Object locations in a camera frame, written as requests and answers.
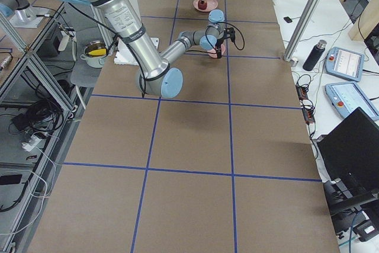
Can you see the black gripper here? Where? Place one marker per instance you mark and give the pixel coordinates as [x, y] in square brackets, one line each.
[218, 40]

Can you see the pink bowl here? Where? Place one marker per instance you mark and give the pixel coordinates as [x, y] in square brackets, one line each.
[212, 52]

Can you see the red apple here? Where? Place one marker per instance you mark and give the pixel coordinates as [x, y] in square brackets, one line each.
[202, 5]

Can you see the pink plate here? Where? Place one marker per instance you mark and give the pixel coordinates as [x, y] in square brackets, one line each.
[211, 5]

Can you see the small black device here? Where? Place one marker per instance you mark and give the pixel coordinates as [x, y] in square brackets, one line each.
[287, 19]

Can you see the black water bottle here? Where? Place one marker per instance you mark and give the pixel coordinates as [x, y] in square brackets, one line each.
[314, 55]

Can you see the white enamel pot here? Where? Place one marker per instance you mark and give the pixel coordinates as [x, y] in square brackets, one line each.
[94, 54]

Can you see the upper teach pendant tablet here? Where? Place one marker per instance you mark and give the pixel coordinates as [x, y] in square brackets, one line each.
[345, 64]

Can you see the teach pendant tablet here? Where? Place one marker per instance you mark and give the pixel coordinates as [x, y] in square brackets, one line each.
[348, 96]
[345, 64]

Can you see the lower teach pendant tablet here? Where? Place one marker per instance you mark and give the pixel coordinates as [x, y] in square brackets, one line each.
[348, 96]

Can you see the black monitor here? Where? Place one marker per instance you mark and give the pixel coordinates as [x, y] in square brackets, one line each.
[351, 150]

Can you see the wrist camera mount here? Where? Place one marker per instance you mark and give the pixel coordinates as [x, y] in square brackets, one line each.
[229, 33]

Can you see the white pedestal column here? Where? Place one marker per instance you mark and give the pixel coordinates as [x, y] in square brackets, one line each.
[142, 50]

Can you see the aluminium frame post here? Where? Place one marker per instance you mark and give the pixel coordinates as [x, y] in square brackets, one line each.
[300, 28]

